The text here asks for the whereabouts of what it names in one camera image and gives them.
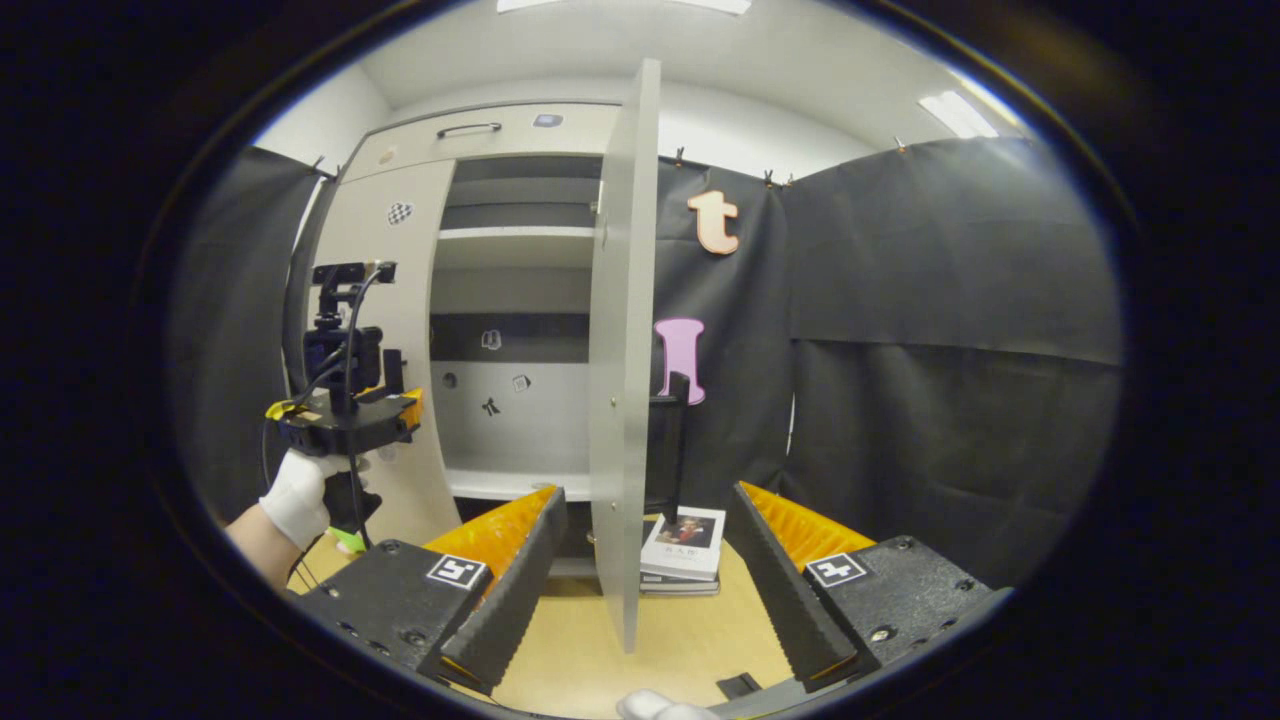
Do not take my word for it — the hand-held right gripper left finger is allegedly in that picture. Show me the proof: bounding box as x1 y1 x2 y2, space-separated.
290 486 568 694

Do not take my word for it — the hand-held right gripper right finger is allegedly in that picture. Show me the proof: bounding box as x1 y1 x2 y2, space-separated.
725 482 1001 696

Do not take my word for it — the grey double-door shoe cabinet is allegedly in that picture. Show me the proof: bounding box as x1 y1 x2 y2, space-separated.
283 98 626 601

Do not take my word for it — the grey shoe cabinet door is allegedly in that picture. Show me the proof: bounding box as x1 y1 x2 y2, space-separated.
310 158 463 546
588 58 693 656

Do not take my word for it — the white cabinet shelf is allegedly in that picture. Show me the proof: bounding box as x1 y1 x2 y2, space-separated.
437 226 598 241
445 468 593 501

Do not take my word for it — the grey cabinet drawer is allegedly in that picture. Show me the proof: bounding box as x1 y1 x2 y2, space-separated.
340 103 623 184

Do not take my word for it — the white portrait cover book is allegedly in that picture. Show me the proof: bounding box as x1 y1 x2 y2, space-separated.
640 506 728 583

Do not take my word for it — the black backdrop cloth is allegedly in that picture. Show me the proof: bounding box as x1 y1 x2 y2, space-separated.
170 135 1123 591

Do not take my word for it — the long ceiling light panel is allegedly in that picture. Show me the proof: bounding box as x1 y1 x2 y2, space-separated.
497 0 751 15

